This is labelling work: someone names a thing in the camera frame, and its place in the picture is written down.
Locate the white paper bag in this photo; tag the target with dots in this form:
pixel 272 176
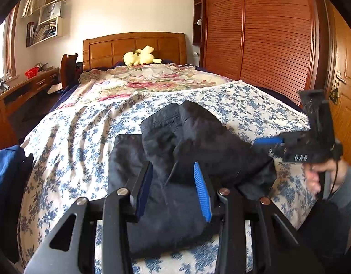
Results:
pixel 50 11

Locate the hanging door ornament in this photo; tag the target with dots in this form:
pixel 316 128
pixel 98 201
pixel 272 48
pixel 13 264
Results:
pixel 334 94

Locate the yellow plush toy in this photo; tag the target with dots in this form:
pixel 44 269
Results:
pixel 141 57

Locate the wooden bed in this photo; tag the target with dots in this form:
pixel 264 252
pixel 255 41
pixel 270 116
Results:
pixel 135 48

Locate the white wall shelf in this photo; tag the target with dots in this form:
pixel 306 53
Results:
pixel 57 28

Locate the white light bulb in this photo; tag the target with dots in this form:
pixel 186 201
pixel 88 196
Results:
pixel 198 21

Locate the wooden desk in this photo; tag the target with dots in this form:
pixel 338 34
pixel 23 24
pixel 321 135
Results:
pixel 9 102

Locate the person's dark pants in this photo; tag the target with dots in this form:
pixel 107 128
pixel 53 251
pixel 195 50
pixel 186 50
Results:
pixel 323 228

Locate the wooden chair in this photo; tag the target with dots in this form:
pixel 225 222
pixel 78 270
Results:
pixel 68 68

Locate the wooden door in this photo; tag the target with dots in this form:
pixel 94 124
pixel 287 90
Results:
pixel 346 77

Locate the blue garment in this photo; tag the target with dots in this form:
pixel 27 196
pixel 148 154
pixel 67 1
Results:
pixel 7 182

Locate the wooden window frame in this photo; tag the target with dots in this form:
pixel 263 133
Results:
pixel 11 42

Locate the wooden louvered wardrobe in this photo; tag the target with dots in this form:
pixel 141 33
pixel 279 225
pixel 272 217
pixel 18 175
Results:
pixel 264 34

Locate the person's right hand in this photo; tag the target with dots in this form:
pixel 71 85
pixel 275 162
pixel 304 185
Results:
pixel 312 177

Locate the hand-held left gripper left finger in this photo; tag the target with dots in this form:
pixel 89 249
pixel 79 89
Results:
pixel 142 194

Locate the dark blue jacket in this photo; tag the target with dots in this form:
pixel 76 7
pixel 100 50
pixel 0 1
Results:
pixel 164 205

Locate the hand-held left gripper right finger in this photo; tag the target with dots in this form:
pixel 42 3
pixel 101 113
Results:
pixel 202 194

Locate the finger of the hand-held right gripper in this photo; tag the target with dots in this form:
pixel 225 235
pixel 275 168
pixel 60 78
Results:
pixel 268 141
pixel 278 150

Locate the pink floral quilt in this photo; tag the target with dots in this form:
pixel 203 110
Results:
pixel 152 80

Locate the wooden side shelf unit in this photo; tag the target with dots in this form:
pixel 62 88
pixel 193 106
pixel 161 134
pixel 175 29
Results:
pixel 197 5

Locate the black cloth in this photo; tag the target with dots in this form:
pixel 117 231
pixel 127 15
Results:
pixel 22 205

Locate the blue floral bed sheet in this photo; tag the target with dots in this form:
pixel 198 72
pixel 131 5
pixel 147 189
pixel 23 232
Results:
pixel 78 137

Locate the row of books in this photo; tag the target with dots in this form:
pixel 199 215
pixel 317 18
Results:
pixel 39 32

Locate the white paper sheet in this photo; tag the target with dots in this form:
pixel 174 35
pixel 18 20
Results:
pixel 55 89

